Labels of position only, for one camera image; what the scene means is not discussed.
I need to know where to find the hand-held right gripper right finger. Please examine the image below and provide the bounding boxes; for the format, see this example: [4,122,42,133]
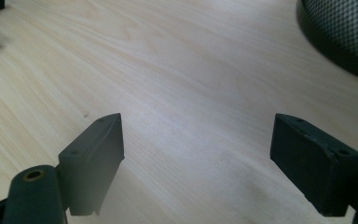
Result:
[269,113,358,217]

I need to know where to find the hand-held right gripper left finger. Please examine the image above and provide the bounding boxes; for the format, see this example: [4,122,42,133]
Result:
[58,112,126,217]

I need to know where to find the metal mesh trash can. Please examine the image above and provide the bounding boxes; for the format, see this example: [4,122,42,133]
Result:
[296,0,358,85]

